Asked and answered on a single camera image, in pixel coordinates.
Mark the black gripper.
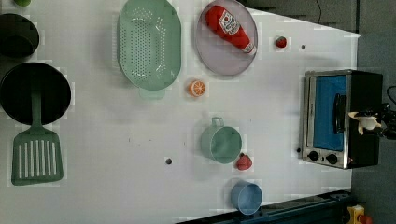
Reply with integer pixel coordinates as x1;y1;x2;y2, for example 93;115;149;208
356;103;396;140

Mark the peeled banana toy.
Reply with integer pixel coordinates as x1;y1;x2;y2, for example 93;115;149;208
348;112;382;135

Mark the yellow red emergency button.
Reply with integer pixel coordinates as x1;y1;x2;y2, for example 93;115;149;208
347;205;373;224

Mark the small red strawberry toy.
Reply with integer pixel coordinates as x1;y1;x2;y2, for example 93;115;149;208
275;36;288;49

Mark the red strawberry toy near cup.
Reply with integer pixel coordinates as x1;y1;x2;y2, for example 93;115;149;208
236;153;252;171

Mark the blue cup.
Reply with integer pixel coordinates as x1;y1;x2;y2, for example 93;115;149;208
231;180;262;216

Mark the green metal cup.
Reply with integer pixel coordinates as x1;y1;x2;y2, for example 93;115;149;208
200;117;242;164

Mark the grey round plate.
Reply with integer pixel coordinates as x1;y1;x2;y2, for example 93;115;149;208
195;0;258;76

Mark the orange slice toy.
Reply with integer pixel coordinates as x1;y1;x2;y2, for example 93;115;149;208
188;80;205;97

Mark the red ketchup bottle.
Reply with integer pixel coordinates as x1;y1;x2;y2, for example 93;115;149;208
205;5;256;55

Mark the green perforated colander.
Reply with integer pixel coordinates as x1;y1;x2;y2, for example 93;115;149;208
119;0;181;100

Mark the green slotted spatula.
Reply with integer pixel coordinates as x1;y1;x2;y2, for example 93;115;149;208
11;91;64;186

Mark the large black pan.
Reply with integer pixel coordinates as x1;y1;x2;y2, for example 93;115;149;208
1;63;71;125

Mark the small black bowl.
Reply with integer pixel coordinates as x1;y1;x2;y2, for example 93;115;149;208
0;13;40;58

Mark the green lime toy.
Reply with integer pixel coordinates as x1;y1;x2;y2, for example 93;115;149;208
14;0;32;7

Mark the blue table frame rail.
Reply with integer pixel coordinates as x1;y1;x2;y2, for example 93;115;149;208
177;190;357;224

